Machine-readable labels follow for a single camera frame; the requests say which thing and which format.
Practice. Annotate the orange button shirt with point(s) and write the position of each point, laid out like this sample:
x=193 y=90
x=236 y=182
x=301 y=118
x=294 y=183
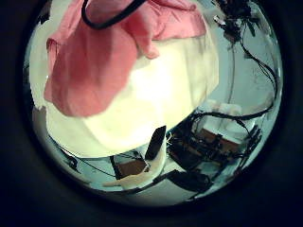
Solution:
x=88 y=69

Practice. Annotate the black bag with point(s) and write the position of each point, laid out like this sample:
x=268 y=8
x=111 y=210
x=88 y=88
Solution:
x=189 y=181

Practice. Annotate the white plastic container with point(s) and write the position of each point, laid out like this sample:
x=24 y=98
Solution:
x=230 y=110

